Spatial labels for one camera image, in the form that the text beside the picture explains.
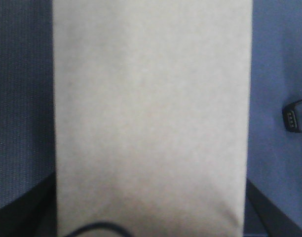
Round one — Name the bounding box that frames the black cable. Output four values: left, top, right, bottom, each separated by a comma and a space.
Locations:
63, 221, 132, 237

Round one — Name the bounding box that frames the beige cardboard package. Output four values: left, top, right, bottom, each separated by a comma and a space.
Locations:
53, 0, 252, 237

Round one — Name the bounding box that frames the black orange barcode scanner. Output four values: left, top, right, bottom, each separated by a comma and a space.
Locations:
282, 99, 302, 133

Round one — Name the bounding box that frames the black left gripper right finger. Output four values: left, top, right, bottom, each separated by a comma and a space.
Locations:
243, 180, 302, 237

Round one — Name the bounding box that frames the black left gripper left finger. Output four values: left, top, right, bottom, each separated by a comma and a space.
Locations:
0, 172, 56, 237

